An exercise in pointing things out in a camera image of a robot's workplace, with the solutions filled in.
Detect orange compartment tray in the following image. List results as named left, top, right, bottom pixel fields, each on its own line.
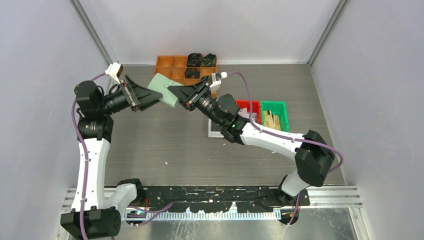
left=154, top=55, right=218, bottom=86

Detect tan items in green bin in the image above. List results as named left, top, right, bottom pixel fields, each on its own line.
left=262, top=110, right=281, bottom=131

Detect black rolled item middle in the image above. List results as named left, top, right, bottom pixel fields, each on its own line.
left=184, top=67, right=200, bottom=79

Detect white items in red bin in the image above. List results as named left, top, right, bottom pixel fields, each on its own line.
left=238, top=108, right=261, bottom=124

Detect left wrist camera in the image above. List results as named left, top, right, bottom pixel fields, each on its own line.
left=105, top=61, right=124, bottom=85

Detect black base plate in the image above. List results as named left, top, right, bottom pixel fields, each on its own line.
left=113, top=184, right=311, bottom=214

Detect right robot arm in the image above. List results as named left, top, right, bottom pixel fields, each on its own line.
left=168, top=83, right=335, bottom=206

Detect black rolled item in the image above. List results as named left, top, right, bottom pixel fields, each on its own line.
left=184, top=67, right=200, bottom=79
left=201, top=53, right=217, bottom=68
left=186, top=52, right=204, bottom=68

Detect white bin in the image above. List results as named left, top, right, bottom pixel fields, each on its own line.
left=207, top=119, right=224, bottom=138

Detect black rolled item back left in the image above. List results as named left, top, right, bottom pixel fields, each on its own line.
left=186, top=52, right=204, bottom=68

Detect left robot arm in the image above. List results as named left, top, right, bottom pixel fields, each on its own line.
left=60, top=76, right=162, bottom=240

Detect black rolled item back right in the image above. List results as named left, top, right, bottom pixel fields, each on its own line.
left=201, top=53, right=217, bottom=68

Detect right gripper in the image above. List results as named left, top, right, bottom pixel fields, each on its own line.
left=167, top=80, right=224, bottom=127

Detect green bin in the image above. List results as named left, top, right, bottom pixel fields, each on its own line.
left=260, top=100, right=290, bottom=132

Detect red bin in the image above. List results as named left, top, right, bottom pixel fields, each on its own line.
left=235, top=99, right=262, bottom=125

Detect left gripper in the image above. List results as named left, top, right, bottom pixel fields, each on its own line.
left=98, top=75, right=162, bottom=115

